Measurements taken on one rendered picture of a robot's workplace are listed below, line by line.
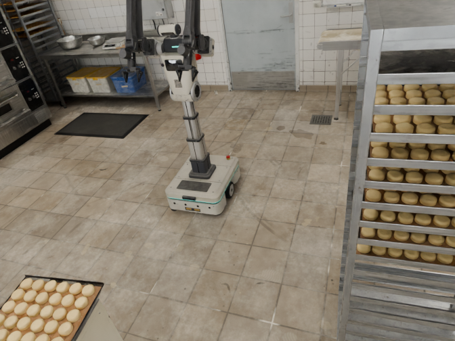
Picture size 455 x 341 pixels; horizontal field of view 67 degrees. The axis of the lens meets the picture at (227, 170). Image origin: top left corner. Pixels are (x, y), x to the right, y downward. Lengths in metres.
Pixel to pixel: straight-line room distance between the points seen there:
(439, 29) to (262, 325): 1.92
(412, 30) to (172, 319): 2.14
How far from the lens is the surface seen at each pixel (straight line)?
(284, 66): 5.17
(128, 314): 2.65
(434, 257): 1.52
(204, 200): 2.94
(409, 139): 1.13
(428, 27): 0.98
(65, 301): 1.63
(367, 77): 1.00
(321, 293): 2.52
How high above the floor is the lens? 2.06
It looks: 35 degrees down
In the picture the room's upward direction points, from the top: 9 degrees counter-clockwise
